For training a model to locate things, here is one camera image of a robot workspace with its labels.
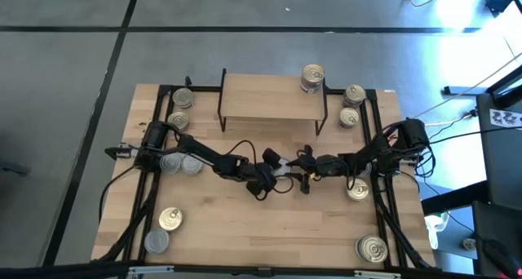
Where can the black desk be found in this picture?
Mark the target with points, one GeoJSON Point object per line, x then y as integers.
{"type": "Point", "coordinates": [501, 169]}

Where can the black diagonal beam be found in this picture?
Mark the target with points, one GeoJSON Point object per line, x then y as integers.
{"type": "Point", "coordinates": [452, 197]}

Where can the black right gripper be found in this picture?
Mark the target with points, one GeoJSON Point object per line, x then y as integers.
{"type": "Point", "coordinates": [313, 165]}

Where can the white plastic object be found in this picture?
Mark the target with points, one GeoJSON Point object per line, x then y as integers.
{"type": "Point", "coordinates": [434, 230]}

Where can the small round object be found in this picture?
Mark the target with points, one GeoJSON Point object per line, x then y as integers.
{"type": "Point", "coordinates": [469, 244]}

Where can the Bumble Bee tuna can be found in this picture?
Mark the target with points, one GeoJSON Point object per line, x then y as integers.
{"type": "Point", "coordinates": [156, 241]}
{"type": "Point", "coordinates": [192, 166]}
{"type": "Point", "coordinates": [282, 169]}
{"type": "Point", "coordinates": [365, 171]}
{"type": "Point", "coordinates": [170, 165]}

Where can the large gold ringed can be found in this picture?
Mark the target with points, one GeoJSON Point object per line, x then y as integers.
{"type": "Point", "coordinates": [372, 249]}

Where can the paper with black pattern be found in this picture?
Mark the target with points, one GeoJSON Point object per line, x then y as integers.
{"type": "Point", "coordinates": [505, 118]}

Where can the silver bracket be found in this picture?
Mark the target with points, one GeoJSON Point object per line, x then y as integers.
{"type": "Point", "coordinates": [377, 274]}
{"type": "Point", "coordinates": [151, 269]}

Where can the black table edge clamp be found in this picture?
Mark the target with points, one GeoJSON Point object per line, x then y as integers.
{"type": "Point", "coordinates": [116, 152]}

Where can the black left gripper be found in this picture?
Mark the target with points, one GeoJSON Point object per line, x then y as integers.
{"type": "Point", "coordinates": [271, 156]}

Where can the wooden shelf black metal frame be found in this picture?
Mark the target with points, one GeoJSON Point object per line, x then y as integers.
{"type": "Point", "coordinates": [269, 99]}

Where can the small black post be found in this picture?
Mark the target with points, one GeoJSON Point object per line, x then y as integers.
{"type": "Point", "coordinates": [188, 82]}

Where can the black metal table frame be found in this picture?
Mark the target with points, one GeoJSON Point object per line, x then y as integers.
{"type": "Point", "coordinates": [208, 88]}

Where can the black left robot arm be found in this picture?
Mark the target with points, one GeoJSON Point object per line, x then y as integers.
{"type": "Point", "coordinates": [204, 153]}

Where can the black floor stand foot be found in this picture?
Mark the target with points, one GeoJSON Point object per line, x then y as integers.
{"type": "Point", "coordinates": [456, 90]}

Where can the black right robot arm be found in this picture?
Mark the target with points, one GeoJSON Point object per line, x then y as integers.
{"type": "Point", "coordinates": [379, 150]}

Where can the black rig beam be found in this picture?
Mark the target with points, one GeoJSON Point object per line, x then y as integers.
{"type": "Point", "coordinates": [61, 271]}

